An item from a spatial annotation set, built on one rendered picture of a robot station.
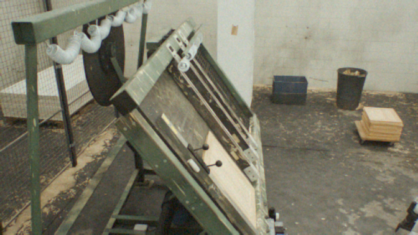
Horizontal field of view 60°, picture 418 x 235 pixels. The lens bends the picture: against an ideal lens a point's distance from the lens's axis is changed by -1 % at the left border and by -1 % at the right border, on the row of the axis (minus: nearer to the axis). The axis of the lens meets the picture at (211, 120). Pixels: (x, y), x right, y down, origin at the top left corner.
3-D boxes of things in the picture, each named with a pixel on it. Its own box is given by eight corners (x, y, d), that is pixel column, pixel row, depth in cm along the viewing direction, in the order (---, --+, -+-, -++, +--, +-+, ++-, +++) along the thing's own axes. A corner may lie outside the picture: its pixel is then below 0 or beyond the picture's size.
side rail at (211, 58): (244, 120, 392) (253, 115, 389) (182, 35, 360) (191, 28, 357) (244, 117, 399) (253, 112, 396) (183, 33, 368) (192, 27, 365)
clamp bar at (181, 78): (252, 183, 276) (279, 168, 269) (153, 55, 242) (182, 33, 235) (251, 176, 285) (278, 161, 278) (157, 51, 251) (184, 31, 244)
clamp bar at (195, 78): (251, 163, 302) (276, 150, 295) (162, 45, 268) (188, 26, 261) (250, 158, 311) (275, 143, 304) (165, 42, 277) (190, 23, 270)
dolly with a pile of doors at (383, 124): (398, 148, 511) (404, 122, 495) (359, 145, 520) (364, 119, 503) (387, 130, 567) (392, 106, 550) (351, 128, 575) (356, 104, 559)
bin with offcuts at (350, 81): (364, 112, 635) (371, 76, 609) (334, 109, 643) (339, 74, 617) (359, 101, 682) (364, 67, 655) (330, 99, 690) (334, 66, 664)
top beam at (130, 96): (122, 117, 165) (139, 106, 162) (108, 100, 162) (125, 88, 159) (188, 30, 366) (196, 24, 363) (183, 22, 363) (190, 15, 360)
